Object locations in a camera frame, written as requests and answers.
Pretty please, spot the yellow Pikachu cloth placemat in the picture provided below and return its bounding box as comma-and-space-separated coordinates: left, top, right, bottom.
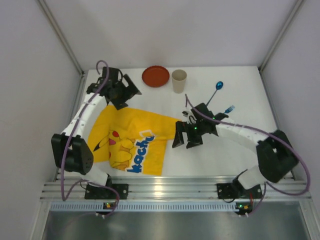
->
87, 105, 178, 176

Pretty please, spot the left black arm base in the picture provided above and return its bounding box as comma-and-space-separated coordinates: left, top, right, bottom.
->
84, 183, 129, 200

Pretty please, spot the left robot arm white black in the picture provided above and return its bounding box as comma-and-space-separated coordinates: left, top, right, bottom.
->
51, 67, 141, 186

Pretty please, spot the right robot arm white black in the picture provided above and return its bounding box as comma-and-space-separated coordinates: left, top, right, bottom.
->
172, 102, 299, 197

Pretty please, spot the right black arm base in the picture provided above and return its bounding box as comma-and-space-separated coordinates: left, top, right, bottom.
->
216, 183, 263, 200

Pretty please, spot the red round plate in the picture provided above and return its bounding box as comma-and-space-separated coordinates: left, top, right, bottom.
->
141, 65, 170, 88

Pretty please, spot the blue metal fork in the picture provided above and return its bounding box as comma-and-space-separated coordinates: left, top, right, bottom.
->
224, 105, 235, 114

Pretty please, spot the blue metal spoon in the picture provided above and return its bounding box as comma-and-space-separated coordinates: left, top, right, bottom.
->
206, 81, 224, 106

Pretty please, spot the beige paper cup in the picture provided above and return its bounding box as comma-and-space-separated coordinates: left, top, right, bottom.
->
171, 69, 188, 94

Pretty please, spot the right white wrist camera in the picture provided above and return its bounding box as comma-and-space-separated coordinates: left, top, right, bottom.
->
182, 109, 197, 124

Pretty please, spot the right aluminium frame post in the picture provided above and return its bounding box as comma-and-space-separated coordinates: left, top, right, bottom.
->
258, 0, 306, 74

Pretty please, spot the aluminium frame post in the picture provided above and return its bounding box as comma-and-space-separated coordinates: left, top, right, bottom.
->
258, 0, 306, 74
35, 0, 85, 76

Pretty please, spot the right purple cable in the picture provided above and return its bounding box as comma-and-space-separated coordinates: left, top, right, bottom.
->
184, 93, 312, 218

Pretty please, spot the aluminium mounting rail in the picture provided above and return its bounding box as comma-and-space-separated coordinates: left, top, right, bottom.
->
40, 176, 311, 201

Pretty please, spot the left aluminium frame post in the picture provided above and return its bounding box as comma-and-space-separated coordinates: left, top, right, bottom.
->
35, 0, 85, 76

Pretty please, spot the perforated metal cable duct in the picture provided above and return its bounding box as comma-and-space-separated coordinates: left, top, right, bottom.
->
50, 201, 251, 213

